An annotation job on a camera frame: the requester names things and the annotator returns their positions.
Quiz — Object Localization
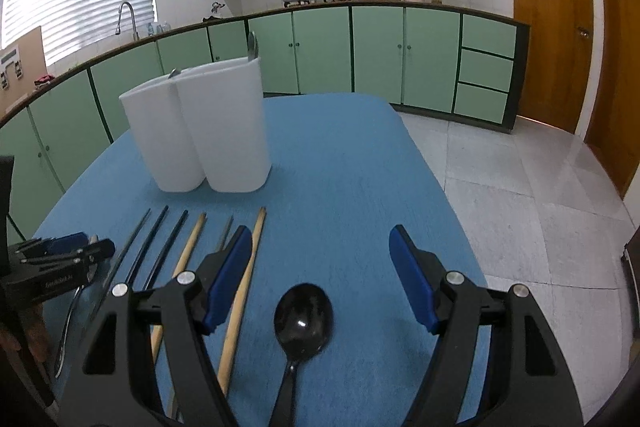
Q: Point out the white utensil holder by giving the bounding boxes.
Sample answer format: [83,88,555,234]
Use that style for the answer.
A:
[119,56,272,194]

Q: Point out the person's left hand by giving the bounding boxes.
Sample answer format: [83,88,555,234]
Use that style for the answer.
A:
[0,302,53,370]

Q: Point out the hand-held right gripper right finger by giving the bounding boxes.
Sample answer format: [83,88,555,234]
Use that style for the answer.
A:
[389,224,586,427]

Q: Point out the blue table mat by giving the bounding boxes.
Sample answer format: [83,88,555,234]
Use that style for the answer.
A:
[30,93,488,427]

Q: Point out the green lower kitchen cabinets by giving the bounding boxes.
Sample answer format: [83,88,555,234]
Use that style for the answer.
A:
[0,3,531,248]

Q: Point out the thin grey chopstick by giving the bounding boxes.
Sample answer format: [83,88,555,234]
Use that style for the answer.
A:
[217,214,235,254]

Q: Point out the cardboard box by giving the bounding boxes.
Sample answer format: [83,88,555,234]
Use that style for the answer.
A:
[0,27,48,115]

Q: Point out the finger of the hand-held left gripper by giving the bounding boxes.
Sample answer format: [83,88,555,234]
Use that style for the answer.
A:
[15,231,91,259]
[22,239,117,269]

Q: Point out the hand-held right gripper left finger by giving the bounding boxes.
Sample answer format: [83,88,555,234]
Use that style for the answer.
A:
[57,224,253,427]

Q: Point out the metal faucet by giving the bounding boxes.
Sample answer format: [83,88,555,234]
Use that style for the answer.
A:
[116,2,141,42]

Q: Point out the wooden door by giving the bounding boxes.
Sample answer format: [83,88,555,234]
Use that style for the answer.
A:
[585,0,640,200]
[502,0,596,135]

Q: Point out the black plastic spoon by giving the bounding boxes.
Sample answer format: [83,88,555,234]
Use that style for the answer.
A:
[267,283,335,427]

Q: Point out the wooden chopstick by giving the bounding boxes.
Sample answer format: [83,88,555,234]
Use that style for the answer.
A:
[150,212,207,365]
[216,206,267,398]

